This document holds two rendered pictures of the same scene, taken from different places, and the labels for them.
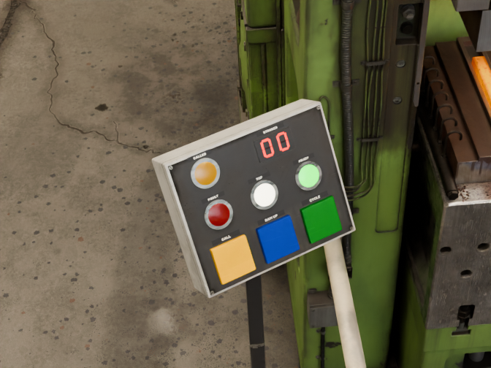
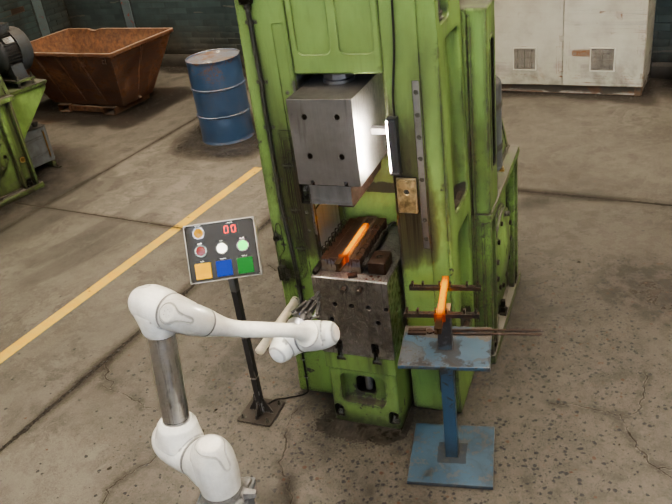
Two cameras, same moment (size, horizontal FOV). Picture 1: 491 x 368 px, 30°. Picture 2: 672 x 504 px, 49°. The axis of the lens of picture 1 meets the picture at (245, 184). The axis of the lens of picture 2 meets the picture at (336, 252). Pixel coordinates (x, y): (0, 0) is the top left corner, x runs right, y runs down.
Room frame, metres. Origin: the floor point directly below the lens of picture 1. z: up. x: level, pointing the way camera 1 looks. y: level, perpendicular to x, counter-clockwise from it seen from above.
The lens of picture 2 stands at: (-1.31, -1.89, 2.71)
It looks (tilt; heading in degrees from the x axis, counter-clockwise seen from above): 29 degrees down; 26
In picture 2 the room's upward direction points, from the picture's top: 8 degrees counter-clockwise
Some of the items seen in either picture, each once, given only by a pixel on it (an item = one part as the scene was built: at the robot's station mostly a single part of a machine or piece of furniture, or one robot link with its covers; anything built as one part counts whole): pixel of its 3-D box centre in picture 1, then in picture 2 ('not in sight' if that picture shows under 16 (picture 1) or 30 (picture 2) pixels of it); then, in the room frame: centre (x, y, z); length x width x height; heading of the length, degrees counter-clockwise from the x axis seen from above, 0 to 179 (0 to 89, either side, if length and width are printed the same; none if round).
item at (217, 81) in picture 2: not in sight; (220, 96); (5.25, 2.46, 0.44); 0.59 x 0.59 x 0.88
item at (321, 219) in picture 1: (320, 219); (245, 265); (1.25, -0.14, 1.01); 0.07 x 0.05 x 0.07; 117
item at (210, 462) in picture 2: not in sight; (213, 463); (0.28, -0.49, 0.77); 0.18 x 0.16 x 0.22; 74
